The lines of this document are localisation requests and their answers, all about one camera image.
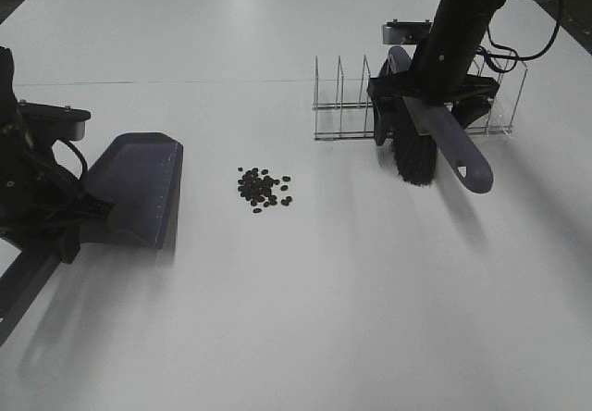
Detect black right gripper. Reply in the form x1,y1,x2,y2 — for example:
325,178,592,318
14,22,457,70
367,58,500,146

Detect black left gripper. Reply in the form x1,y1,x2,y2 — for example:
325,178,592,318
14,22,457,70
1,142,115,264

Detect purple brush black bristles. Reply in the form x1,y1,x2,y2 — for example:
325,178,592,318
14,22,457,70
385,46,494,194

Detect purple plastic dustpan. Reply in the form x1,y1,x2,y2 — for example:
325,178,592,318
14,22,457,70
0,131,185,338

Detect pile of coffee beans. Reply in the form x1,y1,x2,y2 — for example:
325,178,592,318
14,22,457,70
237,168,294,215

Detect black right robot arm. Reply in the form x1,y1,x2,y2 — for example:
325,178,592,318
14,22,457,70
367,0,550,145

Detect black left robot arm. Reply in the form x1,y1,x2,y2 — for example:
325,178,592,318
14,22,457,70
1,47,114,263

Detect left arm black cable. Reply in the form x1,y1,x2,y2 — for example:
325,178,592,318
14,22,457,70
53,137,90,181

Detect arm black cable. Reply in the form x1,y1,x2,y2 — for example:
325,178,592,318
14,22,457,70
480,0,568,75
53,137,90,181

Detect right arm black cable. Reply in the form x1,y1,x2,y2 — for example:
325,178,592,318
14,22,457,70
480,0,568,75

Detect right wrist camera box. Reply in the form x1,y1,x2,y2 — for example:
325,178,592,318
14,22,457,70
382,19,432,45

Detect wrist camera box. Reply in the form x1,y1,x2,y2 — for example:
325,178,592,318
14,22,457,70
18,103,91,143
382,19,432,45

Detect chrome wire dish rack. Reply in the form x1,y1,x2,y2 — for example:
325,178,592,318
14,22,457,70
312,58,528,141

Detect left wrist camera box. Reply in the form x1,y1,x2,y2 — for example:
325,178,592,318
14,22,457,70
18,103,91,143

